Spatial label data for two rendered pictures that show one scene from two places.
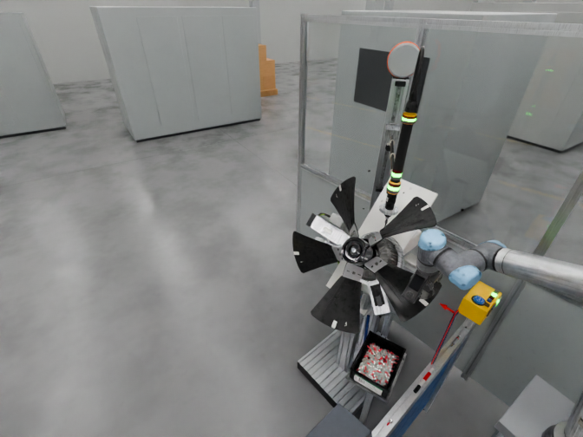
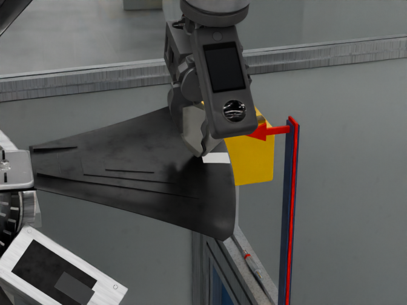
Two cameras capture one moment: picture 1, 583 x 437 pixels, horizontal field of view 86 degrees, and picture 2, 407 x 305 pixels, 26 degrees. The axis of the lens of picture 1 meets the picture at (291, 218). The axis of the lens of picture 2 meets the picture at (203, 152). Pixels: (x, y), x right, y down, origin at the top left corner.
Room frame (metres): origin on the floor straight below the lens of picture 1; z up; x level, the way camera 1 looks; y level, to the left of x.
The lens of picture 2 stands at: (0.42, 0.33, 1.64)
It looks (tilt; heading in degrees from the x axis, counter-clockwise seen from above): 27 degrees down; 295
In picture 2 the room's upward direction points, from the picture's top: straight up
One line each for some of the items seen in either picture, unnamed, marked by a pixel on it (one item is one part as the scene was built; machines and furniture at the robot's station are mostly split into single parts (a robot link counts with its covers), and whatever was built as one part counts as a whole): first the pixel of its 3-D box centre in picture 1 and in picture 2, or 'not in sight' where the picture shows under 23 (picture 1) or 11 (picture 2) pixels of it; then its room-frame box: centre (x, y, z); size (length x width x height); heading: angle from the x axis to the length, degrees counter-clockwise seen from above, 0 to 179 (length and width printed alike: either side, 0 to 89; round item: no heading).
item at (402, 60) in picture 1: (403, 60); not in sight; (1.70, -0.55, 1.88); 0.17 x 0.15 x 0.16; 41
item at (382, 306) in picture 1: (383, 297); (57, 285); (0.98, -0.43, 0.98); 0.20 x 0.16 x 0.20; 131
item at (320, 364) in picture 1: (351, 361); not in sight; (1.23, -0.43, 0.04); 0.62 x 0.46 x 0.08; 131
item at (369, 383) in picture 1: (377, 362); not in sight; (0.74, -0.37, 0.84); 0.22 x 0.17 x 0.07; 147
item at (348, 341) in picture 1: (350, 332); not in sight; (1.17, -0.36, 0.45); 0.09 x 0.04 x 0.91; 41
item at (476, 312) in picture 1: (479, 303); (228, 141); (0.92, -0.83, 1.02); 0.16 x 0.10 x 0.11; 131
